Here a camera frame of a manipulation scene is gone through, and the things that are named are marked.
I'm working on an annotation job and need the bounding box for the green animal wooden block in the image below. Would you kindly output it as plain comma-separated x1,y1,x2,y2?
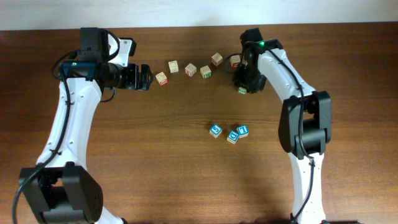
238,87,247,95

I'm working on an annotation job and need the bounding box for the blue L wooden block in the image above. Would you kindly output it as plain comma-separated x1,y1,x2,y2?
236,125,249,138

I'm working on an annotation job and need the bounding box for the blue D wooden block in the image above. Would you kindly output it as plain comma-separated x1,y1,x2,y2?
227,130,239,144

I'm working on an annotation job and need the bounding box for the blue 5 wooden block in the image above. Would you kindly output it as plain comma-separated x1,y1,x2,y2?
210,124,223,138

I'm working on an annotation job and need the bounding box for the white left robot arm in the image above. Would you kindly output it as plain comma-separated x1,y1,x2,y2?
16,27,154,223

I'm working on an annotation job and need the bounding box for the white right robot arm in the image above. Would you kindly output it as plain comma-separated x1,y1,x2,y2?
233,28,331,223

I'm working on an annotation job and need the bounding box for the red U wooden block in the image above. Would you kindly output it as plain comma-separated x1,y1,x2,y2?
230,54,241,69

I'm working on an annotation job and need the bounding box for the plain tan wooden block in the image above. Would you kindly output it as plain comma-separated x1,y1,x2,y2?
211,53,223,67

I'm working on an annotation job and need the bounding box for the green R wooden block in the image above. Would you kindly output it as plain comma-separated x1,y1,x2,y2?
200,65,211,79

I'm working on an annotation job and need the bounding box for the red G wooden block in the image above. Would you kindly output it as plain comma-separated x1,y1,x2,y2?
155,72,168,86

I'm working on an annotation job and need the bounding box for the picture wooden block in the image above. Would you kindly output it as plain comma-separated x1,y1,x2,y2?
185,63,197,77

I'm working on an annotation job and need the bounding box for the green-sided J wooden block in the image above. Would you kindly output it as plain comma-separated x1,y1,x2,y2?
168,60,179,73

